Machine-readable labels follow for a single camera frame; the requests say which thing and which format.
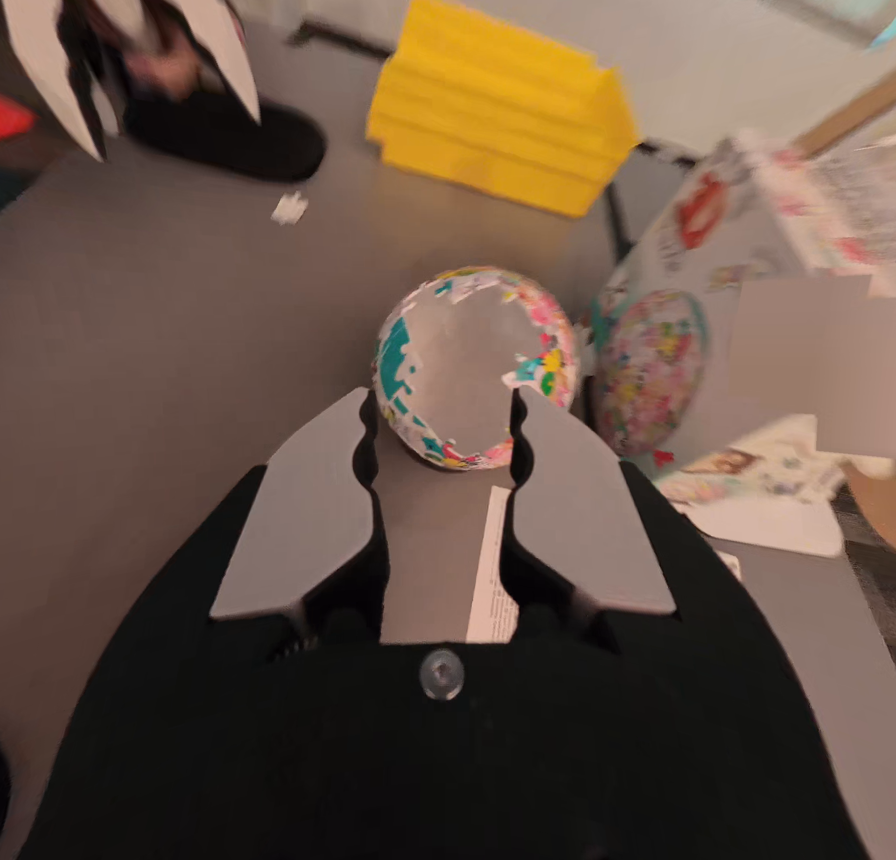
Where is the white paper leaflet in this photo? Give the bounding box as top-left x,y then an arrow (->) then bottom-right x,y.
465,485 -> 743,644

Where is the colourful puzzle ball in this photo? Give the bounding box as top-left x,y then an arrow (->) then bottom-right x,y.
373,265 -> 582,470

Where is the black wrist rest pad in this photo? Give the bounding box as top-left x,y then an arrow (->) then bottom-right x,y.
122,90 -> 328,183

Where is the orange strap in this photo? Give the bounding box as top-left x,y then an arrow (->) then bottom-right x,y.
0,96 -> 37,139

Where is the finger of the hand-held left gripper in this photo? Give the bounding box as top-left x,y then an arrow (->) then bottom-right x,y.
136,0 -> 263,126
0,0 -> 107,163

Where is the yellow plastic bin stack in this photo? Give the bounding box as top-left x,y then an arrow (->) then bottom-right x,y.
365,0 -> 641,218

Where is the person's left hand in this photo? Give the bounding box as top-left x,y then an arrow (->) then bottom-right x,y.
129,34 -> 235,101

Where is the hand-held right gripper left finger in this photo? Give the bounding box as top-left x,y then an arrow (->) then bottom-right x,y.
210,387 -> 389,640

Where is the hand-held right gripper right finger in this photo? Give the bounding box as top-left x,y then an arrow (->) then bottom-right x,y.
500,387 -> 678,640

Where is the printed puzzle box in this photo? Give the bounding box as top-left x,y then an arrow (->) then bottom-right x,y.
588,132 -> 876,560

